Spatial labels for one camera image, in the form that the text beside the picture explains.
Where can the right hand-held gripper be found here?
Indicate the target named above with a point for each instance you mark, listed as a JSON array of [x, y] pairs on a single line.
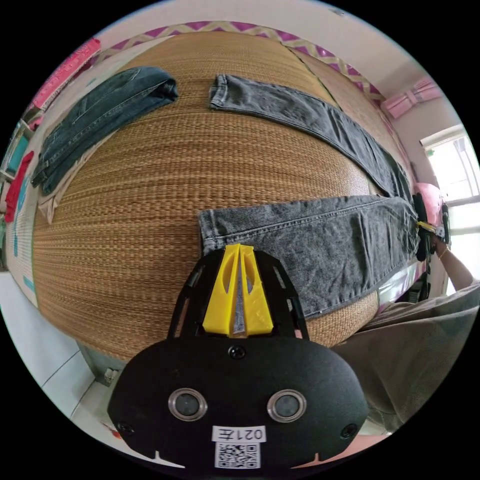
[[420, 208]]

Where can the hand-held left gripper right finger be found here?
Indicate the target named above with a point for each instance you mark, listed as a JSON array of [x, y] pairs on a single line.
[[258, 307]]

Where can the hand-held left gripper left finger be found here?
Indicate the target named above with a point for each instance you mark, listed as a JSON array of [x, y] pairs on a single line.
[[216, 307]]

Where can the gray jeans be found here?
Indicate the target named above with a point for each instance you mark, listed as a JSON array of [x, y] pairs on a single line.
[[318, 247]]

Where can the person's right forearm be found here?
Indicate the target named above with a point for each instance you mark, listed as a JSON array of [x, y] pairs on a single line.
[[455, 270]]

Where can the person's right hand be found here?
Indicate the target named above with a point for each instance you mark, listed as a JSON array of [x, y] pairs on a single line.
[[438, 245]]

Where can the person's left hand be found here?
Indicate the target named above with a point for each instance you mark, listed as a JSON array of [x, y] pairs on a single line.
[[371, 444]]

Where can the window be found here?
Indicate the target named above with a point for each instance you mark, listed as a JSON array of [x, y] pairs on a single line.
[[455, 172]]

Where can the bed with woven mat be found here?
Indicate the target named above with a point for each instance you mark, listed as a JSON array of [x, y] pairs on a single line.
[[150, 232]]

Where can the person's body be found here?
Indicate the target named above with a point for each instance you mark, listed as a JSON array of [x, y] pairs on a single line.
[[412, 345]]

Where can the pile of clothes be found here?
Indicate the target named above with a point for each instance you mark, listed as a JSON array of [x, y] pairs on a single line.
[[101, 116]]

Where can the red garment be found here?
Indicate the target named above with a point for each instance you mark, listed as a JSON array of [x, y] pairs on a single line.
[[17, 187]]

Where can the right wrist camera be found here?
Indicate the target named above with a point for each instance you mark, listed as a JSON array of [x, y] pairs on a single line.
[[446, 222]]

